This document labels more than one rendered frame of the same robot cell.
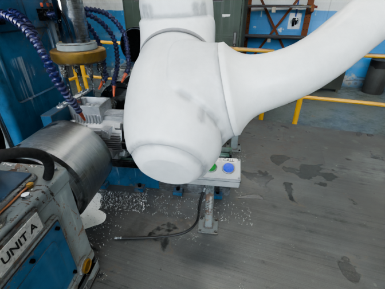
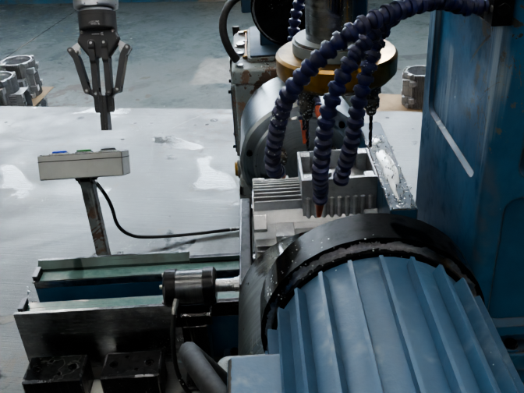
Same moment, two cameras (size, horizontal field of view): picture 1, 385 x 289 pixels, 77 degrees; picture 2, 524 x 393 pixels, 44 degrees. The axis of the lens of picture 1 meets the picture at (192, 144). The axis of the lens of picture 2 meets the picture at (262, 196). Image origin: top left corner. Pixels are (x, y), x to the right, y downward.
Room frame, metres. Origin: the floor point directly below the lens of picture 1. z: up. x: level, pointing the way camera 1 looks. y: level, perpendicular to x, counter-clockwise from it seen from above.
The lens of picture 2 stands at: (1.79, 0.16, 1.64)
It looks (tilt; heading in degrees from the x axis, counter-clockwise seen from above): 31 degrees down; 173
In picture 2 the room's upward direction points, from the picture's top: 4 degrees counter-clockwise
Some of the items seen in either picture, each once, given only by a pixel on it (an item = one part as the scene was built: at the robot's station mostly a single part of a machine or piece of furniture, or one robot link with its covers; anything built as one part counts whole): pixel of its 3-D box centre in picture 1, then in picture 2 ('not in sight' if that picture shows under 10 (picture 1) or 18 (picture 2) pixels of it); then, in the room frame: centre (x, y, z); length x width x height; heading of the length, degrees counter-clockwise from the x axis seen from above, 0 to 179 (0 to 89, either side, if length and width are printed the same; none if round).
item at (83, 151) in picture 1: (48, 181); (297, 131); (0.53, 0.40, 1.04); 0.37 x 0.25 x 0.25; 173
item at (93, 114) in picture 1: (91, 110); (335, 182); (0.89, 0.39, 1.11); 0.12 x 0.11 x 0.07; 83
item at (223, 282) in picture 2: not in sight; (217, 285); (0.99, 0.18, 1.01); 0.08 x 0.02 x 0.02; 83
